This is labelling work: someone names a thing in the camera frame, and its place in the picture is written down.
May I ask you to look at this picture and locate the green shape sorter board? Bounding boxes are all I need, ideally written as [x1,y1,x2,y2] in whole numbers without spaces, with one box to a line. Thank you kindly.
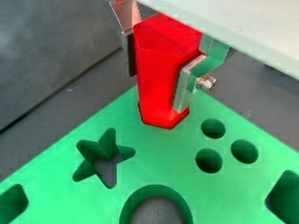
[0,90,299,224]

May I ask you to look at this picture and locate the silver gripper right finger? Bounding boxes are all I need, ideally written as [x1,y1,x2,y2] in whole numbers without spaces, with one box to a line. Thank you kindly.
[172,34,230,113]

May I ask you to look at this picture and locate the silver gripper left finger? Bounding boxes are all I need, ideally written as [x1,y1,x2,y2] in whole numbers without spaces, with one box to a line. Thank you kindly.
[110,0,142,77]

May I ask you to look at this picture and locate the red hexagonal prism block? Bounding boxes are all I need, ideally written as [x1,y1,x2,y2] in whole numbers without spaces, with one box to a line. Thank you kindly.
[134,14,202,129]

